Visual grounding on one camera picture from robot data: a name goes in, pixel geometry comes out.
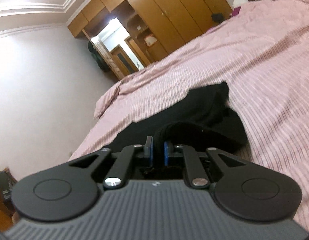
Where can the black cardigan garment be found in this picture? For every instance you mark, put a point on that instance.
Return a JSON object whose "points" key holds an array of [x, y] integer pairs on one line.
{"points": [[200, 120]]}

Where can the wooden wardrobe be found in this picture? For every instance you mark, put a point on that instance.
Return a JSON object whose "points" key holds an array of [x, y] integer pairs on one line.
{"points": [[172, 22]]}

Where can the pink checked bed cover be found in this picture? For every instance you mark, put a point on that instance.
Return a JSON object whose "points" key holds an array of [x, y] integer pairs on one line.
{"points": [[263, 55]]}

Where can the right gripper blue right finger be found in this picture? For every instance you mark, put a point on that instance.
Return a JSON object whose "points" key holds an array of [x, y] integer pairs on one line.
{"points": [[173, 154]]}

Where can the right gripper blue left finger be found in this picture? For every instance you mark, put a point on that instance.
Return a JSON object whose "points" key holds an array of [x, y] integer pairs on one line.
{"points": [[145, 153]]}

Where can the dark box on floor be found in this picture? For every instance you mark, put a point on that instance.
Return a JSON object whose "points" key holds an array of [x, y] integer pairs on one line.
{"points": [[7, 181]]}

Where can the black bag by wardrobe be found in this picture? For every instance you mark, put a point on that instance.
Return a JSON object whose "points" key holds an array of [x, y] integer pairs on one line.
{"points": [[217, 18]]}

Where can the pink white box on shelf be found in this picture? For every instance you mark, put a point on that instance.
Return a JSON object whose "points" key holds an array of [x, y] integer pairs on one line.
{"points": [[150, 40]]}

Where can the wooden door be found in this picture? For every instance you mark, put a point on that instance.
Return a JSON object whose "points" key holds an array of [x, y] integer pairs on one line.
{"points": [[126, 59]]}

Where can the dark clothes hanging on wall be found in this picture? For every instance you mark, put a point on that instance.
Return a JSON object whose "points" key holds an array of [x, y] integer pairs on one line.
{"points": [[98, 58]]}

